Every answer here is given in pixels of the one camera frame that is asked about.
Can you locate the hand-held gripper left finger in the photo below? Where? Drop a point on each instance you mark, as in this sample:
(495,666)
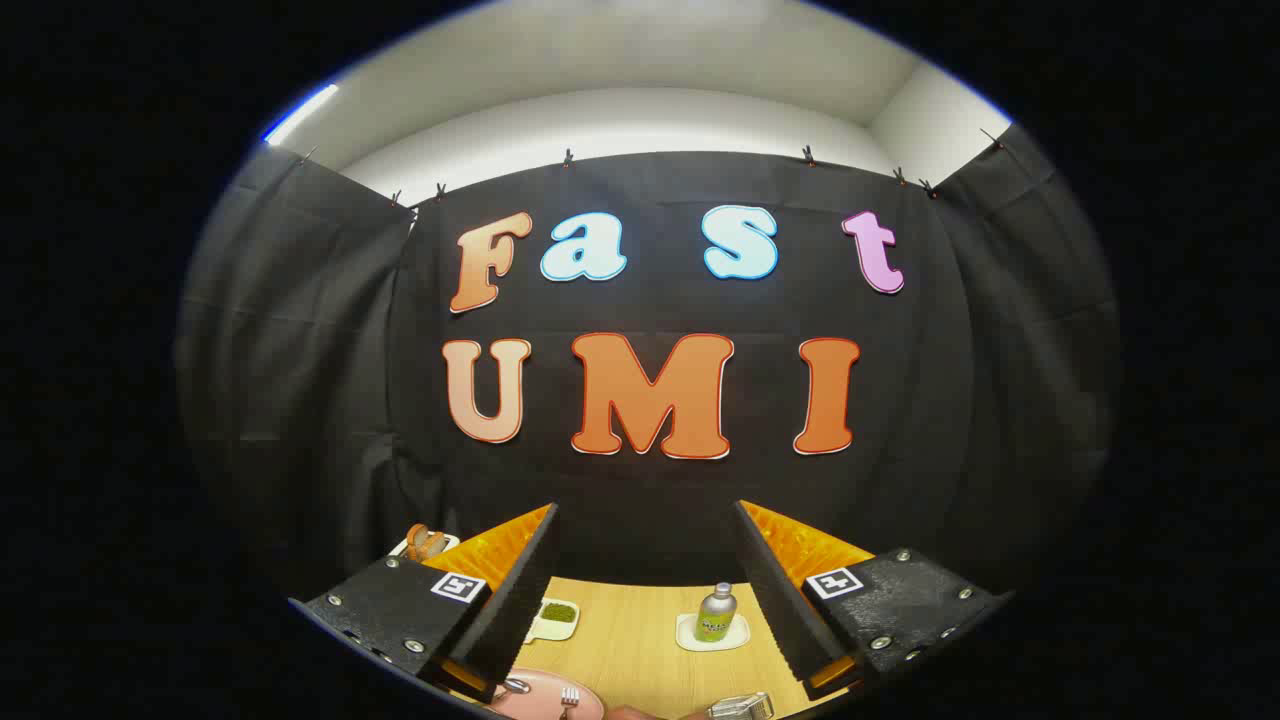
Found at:
(520,590)

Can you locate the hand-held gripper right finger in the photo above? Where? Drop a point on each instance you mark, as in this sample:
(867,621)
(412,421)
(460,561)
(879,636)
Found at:
(775,590)

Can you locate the metal spoon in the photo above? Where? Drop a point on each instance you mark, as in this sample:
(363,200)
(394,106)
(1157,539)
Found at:
(516,686)

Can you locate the metal fork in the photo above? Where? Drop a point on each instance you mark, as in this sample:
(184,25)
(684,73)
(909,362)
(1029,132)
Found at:
(570,695)

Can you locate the white divided dish with beans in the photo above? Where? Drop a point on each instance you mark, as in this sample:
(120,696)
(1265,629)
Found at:
(545,630)

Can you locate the green soda bottle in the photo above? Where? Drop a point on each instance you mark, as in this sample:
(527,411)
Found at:
(716,615)

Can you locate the white toaster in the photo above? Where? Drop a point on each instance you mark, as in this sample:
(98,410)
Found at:
(451,541)

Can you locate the toasted bread slice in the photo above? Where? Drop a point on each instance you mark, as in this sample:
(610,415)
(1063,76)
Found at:
(436,545)
(416,540)

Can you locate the white square coaster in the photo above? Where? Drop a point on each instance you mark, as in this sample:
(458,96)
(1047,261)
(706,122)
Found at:
(688,636)

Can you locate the pink round plate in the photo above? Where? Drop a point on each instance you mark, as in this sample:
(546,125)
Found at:
(545,700)

